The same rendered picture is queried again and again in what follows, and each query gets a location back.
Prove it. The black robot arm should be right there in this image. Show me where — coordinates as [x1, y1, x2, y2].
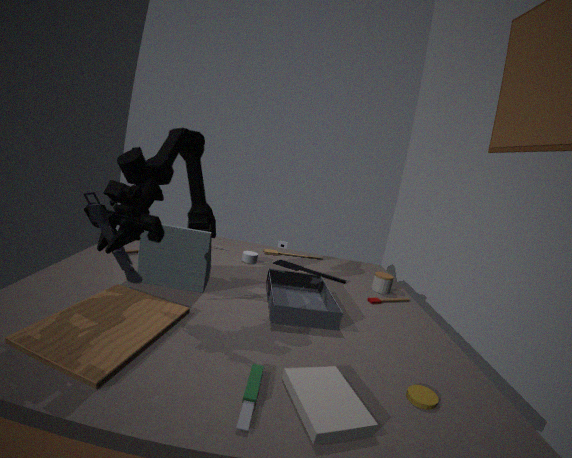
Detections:
[103, 128, 216, 238]

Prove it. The dark grey roasting tin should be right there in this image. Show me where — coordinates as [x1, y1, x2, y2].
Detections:
[266, 269, 344, 331]

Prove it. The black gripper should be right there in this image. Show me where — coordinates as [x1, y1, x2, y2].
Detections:
[97, 193, 164, 254]

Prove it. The white cylindrical container with tan lid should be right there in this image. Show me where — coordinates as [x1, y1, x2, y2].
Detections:
[371, 272, 394, 294]

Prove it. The black flat spatula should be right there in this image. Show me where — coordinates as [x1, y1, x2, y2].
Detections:
[273, 260, 346, 283]

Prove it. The white round disc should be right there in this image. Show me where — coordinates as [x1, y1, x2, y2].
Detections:
[241, 251, 258, 264]

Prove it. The wooden board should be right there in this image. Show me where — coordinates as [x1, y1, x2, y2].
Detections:
[5, 284, 190, 389]

